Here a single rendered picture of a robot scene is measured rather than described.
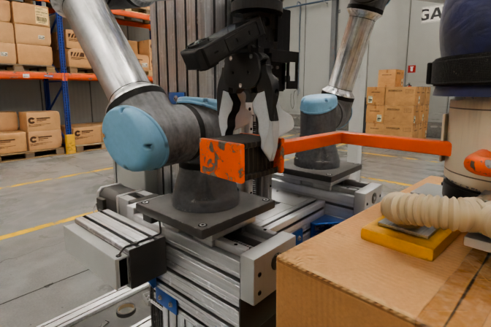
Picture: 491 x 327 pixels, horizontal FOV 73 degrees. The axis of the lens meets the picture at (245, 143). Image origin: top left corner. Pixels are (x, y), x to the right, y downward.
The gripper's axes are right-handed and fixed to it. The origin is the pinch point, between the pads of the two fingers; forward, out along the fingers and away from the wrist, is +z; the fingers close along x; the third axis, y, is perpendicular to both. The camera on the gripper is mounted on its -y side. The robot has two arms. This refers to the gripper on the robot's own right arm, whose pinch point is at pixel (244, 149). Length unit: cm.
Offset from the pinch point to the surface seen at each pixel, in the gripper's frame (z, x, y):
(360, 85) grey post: -15, 147, 312
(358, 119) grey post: 22, 147, 312
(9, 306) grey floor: 121, 196, -8
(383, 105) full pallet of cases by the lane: 22, 289, 690
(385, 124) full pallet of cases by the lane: 63, 283, 691
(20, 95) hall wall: 7, 827, 117
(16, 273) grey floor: 121, 236, 2
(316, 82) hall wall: -38, 630, 928
